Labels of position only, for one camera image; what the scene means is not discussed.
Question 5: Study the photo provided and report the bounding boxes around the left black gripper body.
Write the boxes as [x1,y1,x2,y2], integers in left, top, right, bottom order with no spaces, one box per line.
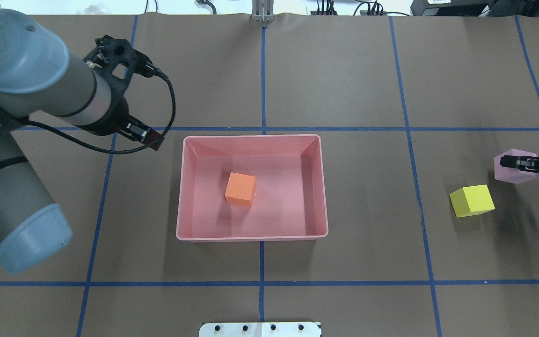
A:
[84,36,156,136]

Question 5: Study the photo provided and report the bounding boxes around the pink foam block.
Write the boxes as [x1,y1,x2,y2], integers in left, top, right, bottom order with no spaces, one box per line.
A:
[494,148,538,184]

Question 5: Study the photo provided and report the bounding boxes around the yellow foam block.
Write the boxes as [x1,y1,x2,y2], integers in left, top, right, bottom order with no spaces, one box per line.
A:
[449,185,495,218]

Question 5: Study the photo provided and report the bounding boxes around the orange foam block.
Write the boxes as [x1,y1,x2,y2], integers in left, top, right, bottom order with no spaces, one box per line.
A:
[225,172,256,207]

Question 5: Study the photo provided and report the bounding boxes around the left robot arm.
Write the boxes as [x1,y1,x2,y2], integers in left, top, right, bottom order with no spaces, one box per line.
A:
[0,9,177,274]

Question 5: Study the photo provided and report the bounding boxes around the pink plastic bin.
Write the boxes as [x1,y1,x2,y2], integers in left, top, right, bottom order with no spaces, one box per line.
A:
[176,134,328,242]

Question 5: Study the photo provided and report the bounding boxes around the white metal plate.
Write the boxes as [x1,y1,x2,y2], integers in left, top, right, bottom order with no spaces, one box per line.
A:
[198,322,323,337]

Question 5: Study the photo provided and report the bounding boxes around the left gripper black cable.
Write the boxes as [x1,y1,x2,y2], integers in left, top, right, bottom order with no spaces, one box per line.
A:
[17,70,176,155]

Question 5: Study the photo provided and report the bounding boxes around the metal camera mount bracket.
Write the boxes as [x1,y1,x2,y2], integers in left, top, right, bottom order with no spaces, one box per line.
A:
[251,0,275,23]

